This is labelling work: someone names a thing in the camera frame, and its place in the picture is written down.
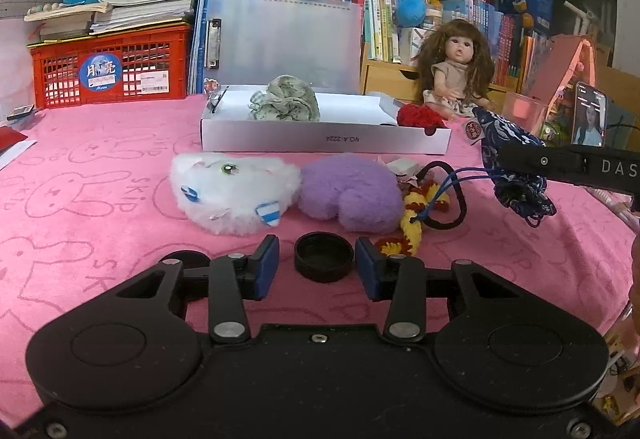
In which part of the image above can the red plastic crate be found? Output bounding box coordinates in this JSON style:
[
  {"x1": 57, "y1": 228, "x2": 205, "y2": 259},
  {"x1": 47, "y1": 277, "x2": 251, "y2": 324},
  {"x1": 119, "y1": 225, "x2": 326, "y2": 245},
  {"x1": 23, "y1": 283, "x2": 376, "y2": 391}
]
[{"x1": 27, "y1": 24, "x2": 193, "y2": 110}]

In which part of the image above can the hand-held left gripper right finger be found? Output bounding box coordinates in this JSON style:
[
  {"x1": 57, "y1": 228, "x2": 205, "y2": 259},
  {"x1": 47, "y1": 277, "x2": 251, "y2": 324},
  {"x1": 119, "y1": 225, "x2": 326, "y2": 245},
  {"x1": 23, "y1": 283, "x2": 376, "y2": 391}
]
[{"x1": 355, "y1": 236, "x2": 533, "y2": 345}]

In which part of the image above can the small green toy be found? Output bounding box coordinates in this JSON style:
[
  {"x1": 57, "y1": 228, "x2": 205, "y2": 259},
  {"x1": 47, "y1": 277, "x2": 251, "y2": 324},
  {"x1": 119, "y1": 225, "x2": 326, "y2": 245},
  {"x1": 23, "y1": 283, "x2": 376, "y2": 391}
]
[{"x1": 540, "y1": 116, "x2": 566, "y2": 142}]

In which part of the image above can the brown-haired baby doll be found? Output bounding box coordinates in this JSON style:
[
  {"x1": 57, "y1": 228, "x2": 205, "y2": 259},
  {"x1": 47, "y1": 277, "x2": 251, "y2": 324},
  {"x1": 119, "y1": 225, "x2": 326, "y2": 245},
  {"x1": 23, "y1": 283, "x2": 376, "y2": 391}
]
[{"x1": 417, "y1": 18, "x2": 496, "y2": 120}]

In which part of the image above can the row of blue-spined books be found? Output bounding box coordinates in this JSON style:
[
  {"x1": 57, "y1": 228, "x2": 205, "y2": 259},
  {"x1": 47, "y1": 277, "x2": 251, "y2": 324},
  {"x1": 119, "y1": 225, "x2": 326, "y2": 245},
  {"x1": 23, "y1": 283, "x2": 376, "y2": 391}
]
[{"x1": 442, "y1": 0, "x2": 553, "y2": 87}]

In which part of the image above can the black round cap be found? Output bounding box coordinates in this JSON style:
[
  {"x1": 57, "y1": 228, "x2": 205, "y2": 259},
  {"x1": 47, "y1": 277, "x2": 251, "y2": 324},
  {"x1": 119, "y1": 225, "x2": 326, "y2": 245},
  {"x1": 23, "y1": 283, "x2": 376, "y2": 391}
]
[
  {"x1": 294, "y1": 232, "x2": 355, "y2": 282},
  {"x1": 161, "y1": 250, "x2": 211, "y2": 270}
]

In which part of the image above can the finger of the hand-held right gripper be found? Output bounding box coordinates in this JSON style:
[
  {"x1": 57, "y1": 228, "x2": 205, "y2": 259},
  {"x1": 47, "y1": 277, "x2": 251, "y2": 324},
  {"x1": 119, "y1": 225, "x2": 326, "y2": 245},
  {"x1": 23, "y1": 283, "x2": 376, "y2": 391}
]
[{"x1": 499, "y1": 145, "x2": 587, "y2": 182}]

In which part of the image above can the row of upright books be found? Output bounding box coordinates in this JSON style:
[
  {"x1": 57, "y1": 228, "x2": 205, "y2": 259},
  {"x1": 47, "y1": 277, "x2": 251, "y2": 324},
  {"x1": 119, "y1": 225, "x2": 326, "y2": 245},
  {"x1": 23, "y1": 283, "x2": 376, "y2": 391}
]
[{"x1": 190, "y1": 0, "x2": 443, "y2": 96}]

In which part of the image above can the white paper sheet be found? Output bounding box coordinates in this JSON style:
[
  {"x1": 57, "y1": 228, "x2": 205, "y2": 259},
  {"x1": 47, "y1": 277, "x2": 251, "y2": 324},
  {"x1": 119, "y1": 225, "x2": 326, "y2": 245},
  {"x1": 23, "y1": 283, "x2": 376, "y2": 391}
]
[{"x1": 0, "y1": 139, "x2": 38, "y2": 170}]

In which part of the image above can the red envelope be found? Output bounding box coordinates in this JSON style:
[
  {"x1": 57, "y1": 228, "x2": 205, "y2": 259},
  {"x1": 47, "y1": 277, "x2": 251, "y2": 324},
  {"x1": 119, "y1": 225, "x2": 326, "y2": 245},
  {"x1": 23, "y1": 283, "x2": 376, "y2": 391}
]
[{"x1": 0, "y1": 126, "x2": 28, "y2": 152}]

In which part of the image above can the wooden drawer box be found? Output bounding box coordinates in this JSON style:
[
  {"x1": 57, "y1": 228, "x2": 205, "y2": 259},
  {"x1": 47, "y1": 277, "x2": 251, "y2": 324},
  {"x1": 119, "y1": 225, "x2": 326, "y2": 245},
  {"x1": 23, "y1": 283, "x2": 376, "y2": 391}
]
[{"x1": 360, "y1": 59, "x2": 426, "y2": 97}]

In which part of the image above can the yellow red crochet keychain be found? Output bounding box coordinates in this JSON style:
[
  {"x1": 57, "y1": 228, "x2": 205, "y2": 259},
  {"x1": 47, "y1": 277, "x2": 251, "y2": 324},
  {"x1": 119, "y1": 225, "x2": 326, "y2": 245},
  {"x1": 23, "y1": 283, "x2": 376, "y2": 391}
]
[{"x1": 375, "y1": 161, "x2": 468, "y2": 256}]

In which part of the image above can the green checked doll dress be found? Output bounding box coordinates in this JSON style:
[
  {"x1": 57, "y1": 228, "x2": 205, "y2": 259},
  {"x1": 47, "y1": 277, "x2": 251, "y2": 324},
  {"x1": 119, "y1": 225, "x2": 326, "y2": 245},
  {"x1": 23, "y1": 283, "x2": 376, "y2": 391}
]
[{"x1": 248, "y1": 75, "x2": 321, "y2": 122}]

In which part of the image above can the purple plush toy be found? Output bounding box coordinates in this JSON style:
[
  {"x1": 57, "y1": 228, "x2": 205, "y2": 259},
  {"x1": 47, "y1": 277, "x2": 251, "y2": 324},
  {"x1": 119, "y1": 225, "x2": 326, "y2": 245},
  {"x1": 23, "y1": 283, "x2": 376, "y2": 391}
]
[{"x1": 299, "y1": 154, "x2": 405, "y2": 233}]

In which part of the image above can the clear drinking glass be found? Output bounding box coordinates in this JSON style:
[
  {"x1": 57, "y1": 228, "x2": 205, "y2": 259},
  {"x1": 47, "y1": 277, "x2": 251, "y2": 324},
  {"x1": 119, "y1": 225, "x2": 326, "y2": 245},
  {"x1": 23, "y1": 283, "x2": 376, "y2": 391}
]
[{"x1": 501, "y1": 91, "x2": 548, "y2": 134}]

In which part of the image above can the red knitted doll hat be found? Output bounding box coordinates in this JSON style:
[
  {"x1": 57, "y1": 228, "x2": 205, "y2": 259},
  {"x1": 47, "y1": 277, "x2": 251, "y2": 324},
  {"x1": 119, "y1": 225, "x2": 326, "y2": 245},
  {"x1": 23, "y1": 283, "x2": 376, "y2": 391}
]
[{"x1": 396, "y1": 103, "x2": 449, "y2": 128}]

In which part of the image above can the white shallow cardboard box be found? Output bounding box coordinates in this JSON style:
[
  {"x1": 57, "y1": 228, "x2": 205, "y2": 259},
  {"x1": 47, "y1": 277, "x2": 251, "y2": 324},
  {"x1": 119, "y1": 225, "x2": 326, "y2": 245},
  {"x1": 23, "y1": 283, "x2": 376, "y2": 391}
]
[{"x1": 200, "y1": 85, "x2": 452, "y2": 156}]

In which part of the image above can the white pipe frame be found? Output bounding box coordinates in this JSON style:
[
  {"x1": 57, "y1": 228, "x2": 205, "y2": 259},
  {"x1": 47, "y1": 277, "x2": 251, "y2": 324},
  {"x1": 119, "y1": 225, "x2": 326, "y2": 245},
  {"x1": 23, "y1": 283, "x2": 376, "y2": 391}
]
[{"x1": 562, "y1": 1, "x2": 601, "y2": 37}]

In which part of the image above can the translucent clipboard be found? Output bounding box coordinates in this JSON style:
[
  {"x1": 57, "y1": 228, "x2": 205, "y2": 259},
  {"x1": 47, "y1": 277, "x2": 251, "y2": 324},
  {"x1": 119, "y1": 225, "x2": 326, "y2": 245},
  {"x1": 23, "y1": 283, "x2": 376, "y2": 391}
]
[{"x1": 204, "y1": 0, "x2": 364, "y2": 96}]

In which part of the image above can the blue floral drawstring pouch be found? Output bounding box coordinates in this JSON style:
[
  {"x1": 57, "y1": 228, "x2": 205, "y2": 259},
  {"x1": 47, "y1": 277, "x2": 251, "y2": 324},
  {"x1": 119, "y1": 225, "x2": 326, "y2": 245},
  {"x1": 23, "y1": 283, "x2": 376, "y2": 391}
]
[{"x1": 415, "y1": 106, "x2": 558, "y2": 229}]

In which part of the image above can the pink toy house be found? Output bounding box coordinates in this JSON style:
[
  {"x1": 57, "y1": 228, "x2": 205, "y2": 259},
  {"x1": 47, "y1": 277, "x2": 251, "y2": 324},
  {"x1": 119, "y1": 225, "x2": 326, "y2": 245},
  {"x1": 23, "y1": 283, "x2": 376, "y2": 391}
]
[{"x1": 525, "y1": 35, "x2": 613, "y2": 140}]

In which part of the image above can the pink rabbit print blanket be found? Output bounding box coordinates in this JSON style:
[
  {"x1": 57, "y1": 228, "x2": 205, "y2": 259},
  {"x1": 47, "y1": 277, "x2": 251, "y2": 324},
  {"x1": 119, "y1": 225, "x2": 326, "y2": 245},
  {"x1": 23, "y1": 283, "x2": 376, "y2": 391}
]
[{"x1": 0, "y1": 94, "x2": 636, "y2": 420}]

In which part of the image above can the white grid board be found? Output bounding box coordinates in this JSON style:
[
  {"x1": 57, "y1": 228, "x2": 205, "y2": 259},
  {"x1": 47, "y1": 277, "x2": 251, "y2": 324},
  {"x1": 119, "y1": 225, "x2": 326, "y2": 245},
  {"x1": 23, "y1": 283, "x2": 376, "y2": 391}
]
[{"x1": 0, "y1": 0, "x2": 63, "y2": 20}]

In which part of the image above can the smartphone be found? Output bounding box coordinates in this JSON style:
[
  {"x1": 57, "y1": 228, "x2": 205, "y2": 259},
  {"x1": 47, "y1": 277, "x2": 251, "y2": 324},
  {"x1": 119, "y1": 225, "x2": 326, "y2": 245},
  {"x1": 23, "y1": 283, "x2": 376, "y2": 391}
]
[{"x1": 571, "y1": 81, "x2": 608, "y2": 148}]

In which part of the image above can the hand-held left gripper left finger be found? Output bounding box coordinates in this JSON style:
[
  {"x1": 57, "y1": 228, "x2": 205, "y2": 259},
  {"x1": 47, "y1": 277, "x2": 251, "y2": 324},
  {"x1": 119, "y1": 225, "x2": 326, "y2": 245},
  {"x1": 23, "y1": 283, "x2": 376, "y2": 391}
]
[{"x1": 107, "y1": 235, "x2": 281, "y2": 345}]

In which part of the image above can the white plush cat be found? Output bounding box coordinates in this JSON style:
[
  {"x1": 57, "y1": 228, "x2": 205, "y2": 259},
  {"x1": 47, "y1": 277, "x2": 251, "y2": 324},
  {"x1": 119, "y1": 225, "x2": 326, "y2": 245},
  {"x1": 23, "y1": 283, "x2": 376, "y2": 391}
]
[{"x1": 170, "y1": 153, "x2": 302, "y2": 236}]

